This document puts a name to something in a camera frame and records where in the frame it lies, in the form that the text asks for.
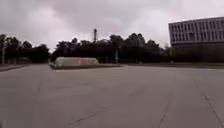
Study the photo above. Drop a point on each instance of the low grass island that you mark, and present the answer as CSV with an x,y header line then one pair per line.
x,y
100,66

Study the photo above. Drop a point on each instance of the row of dark trees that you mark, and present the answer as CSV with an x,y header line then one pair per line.
x,y
126,50

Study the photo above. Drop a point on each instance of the grey concrete paved ground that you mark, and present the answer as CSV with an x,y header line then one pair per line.
x,y
110,96

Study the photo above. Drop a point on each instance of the tall tower mast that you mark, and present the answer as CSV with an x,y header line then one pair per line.
x,y
95,35

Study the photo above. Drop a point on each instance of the dark trees clump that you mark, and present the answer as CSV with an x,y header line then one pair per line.
x,y
23,51

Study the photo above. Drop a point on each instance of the grey multi-storey building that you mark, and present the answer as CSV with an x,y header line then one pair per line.
x,y
196,31

